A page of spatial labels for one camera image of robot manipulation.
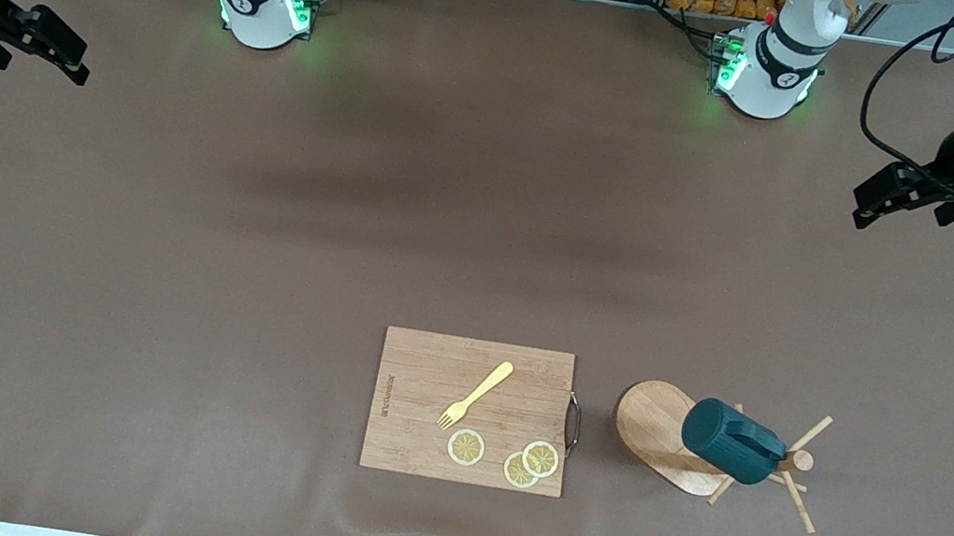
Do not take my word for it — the teal mug yellow inside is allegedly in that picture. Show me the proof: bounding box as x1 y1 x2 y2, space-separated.
675 394 794 491

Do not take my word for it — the wooden mug tree rack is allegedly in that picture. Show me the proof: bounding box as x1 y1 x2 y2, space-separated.
600 374 836 535

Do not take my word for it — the brown table mat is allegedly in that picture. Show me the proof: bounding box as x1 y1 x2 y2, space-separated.
0 0 954 536

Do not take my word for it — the lemon slice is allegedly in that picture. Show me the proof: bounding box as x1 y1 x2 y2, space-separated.
445 426 488 470
500 448 542 492
519 438 563 482

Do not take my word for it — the yellow plastic fork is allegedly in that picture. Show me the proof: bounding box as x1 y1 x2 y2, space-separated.
436 353 515 440

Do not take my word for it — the wooden cutting board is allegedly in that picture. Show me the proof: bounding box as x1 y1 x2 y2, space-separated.
358 325 592 500

